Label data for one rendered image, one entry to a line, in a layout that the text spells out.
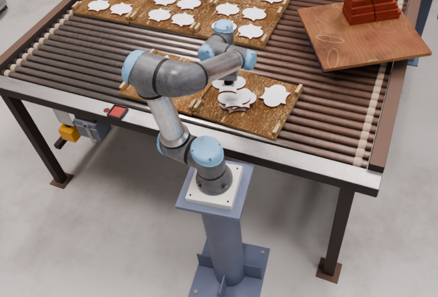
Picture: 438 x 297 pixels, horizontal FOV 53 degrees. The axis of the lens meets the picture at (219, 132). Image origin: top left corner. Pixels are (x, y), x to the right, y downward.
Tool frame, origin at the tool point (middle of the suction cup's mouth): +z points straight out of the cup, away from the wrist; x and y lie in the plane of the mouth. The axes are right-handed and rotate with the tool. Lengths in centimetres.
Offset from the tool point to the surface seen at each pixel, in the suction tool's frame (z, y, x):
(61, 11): 12, 118, -72
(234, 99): 7.9, -2.4, 1.4
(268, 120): 12.6, -18.2, 9.0
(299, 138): 14.5, -32.4, 16.3
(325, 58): 2.1, -41.7, -22.7
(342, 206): 35, -53, 35
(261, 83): 12.5, -12.7, -15.5
